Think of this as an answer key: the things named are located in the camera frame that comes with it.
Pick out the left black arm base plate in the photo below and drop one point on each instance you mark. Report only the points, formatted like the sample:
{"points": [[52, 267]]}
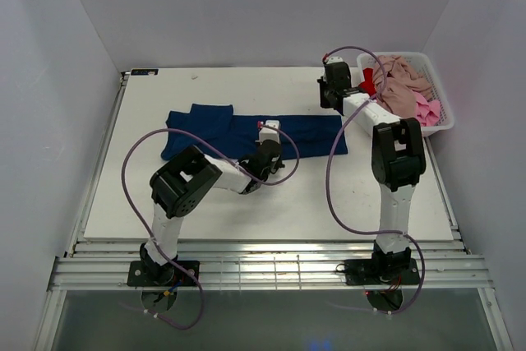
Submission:
{"points": [[140, 275]]}

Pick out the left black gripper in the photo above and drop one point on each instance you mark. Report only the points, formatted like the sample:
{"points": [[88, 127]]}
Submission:
{"points": [[279, 163]]}

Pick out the dark blue t shirt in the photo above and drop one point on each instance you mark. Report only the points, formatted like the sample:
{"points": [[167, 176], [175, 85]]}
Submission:
{"points": [[236, 135]]}

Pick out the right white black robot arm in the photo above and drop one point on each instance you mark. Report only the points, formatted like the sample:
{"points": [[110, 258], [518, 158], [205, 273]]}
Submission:
{"points": [[397, 163]]}

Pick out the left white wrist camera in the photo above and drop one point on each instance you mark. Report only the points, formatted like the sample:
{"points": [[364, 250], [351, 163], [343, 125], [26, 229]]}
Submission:
{"points": [[268, 131]]}

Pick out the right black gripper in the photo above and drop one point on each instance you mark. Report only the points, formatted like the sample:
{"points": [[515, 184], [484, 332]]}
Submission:
{"points": [[324, 103]]}

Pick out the blue white label sticker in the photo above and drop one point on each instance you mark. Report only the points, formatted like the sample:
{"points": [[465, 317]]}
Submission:
{"points": [[144, 72]]}

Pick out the red t shirt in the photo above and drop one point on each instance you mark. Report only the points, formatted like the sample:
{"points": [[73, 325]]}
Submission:
{"points": [[367, 85]]}

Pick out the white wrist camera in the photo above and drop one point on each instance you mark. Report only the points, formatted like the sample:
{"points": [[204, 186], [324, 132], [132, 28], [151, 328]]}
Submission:
{"points": [[331, 67], [268, 131]]}

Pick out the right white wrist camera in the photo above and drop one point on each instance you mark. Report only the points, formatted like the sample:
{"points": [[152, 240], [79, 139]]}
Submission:
{"points": [[331, 67]]}

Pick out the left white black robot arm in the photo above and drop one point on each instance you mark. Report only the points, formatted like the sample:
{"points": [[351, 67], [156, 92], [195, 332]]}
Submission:
{"points": [[182, 183]]}

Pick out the aluminium frame rails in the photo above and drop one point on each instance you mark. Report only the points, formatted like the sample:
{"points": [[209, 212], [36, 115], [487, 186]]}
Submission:
{"points": [[237, 266]]}

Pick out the beige pink t shirt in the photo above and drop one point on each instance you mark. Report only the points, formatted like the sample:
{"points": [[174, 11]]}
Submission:
{"points": [[398, 84]]}

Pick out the white perforated plastic basket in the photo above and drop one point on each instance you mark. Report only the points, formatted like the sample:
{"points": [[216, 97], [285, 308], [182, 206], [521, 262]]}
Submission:
{"points": [[422, 64]]}

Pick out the bright pink t shirt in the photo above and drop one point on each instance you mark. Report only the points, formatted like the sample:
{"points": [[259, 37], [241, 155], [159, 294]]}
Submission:
{"points": [[427, 112]]}

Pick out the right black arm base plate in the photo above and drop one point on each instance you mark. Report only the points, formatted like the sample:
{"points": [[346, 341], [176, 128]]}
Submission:
{"points": [[363, 272]]}

